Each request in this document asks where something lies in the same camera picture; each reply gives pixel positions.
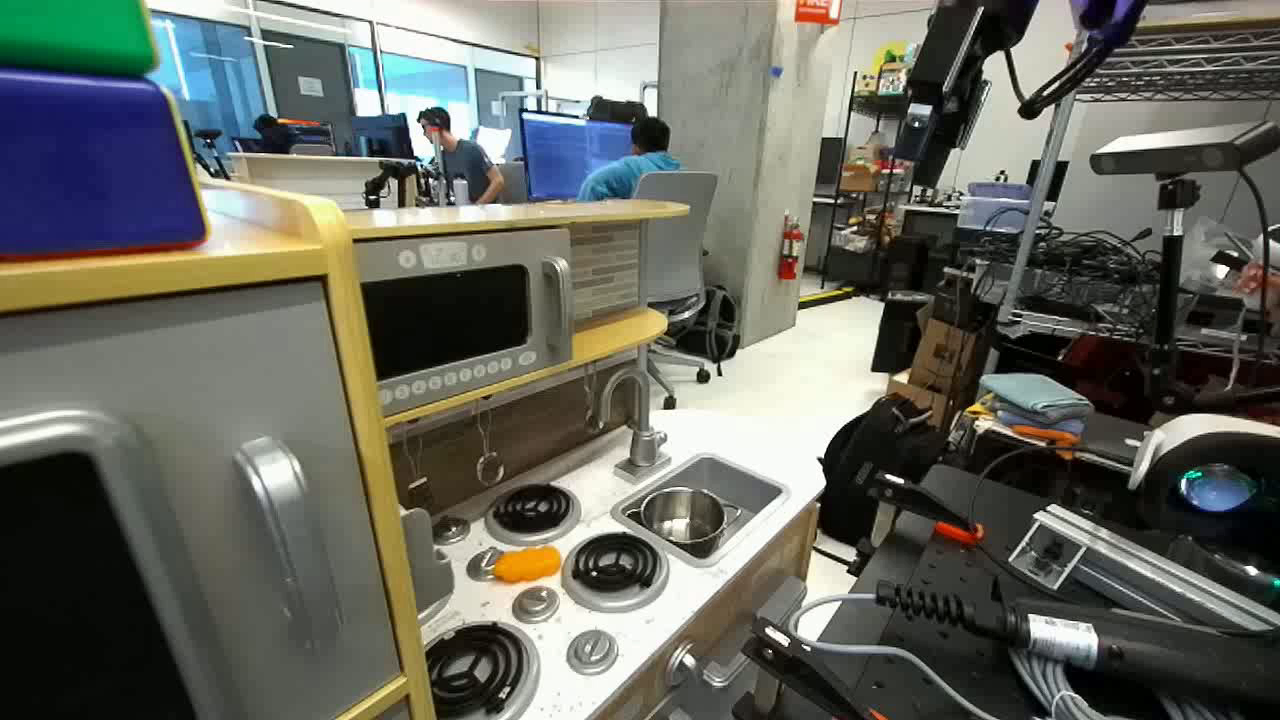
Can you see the black backpack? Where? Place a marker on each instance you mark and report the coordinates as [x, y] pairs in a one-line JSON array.
[[708, 332]]

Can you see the green plastic block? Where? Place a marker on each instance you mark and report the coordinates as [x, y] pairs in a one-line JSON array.
[[66, 35]]

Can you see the camera on black stand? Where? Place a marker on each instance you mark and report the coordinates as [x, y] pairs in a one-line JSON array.
[[1183, 150]]

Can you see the black bag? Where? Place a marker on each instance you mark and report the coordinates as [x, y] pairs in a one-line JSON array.
[[867, 467]]

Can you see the black clamp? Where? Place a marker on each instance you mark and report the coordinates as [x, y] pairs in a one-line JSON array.
[[802, 663]]

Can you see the blue plastic bin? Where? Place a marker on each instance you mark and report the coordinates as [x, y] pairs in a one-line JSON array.
[[84, 166]]

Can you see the aluminum extrusion bar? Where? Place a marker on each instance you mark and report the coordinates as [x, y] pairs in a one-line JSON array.
[[1135, 566]]

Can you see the red wall sign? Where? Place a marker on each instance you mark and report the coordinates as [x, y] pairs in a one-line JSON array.
[[818, 11]]

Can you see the red fire extinguisher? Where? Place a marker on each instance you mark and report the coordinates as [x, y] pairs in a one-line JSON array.
[[791, 248]]

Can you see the metal ladder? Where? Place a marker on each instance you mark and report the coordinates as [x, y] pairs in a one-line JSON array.
[[1046, 186]]

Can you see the small steel pot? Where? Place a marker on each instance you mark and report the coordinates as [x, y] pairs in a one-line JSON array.
[[683, 514]]

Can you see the silver toy faucet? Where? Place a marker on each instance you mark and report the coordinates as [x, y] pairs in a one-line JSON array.
[[640, 446]]

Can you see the white device with cyan light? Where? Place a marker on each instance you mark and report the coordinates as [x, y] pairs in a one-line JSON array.
[[1205, 474]]

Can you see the yellow orange toy food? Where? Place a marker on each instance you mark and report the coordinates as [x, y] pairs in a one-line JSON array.
[[524, 566]]

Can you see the wooden toy kitchen unit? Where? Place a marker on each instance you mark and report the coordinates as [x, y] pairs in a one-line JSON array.
[[301, 240]]

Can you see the black coil stove burner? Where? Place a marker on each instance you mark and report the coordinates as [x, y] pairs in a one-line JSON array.
[[535, 510], [613, 566], [477, 670]]

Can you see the metal wall hook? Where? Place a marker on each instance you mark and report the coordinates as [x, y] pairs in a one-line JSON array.
[[489, 461]]

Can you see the metal toy sink basin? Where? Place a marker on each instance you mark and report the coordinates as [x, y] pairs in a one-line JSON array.
[[744, 484]]

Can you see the gray toy microwave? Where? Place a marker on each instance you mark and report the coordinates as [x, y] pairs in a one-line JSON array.
[[453, 322]]

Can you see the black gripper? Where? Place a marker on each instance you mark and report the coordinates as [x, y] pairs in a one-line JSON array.
[[966, 52]]

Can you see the gray office chair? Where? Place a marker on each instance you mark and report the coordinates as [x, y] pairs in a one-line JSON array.
[[676, 240]]

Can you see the folded blue cloth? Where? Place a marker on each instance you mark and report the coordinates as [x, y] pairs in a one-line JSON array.
[[1035, 399]]

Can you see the blue office partition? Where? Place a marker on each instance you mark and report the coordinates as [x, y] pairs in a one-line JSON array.
[[554, 154]]

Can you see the black storage shelf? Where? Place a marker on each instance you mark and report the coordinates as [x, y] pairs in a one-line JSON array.
[[872, 174]]

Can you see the person in gray shirt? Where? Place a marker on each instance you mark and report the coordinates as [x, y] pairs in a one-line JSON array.
[[463, 166]]

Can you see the person in teal shirt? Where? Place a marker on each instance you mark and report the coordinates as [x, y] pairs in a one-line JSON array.
[[625, 169]]

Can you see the silver stove knob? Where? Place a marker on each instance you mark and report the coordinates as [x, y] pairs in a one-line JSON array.
[[592, 655], [448, 529], [537, 604], [481, 566]]

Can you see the gray toy oven door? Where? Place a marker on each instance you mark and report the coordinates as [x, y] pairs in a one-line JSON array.
[[172, 400]]

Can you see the dark computer monitor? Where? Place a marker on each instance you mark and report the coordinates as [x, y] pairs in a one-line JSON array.
[[387, 134]]

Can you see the brown cardboard box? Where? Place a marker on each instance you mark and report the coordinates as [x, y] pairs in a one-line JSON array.
[[945, 358]]

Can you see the blue plastic crate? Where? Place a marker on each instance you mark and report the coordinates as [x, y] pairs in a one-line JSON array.
[[998, 205]]

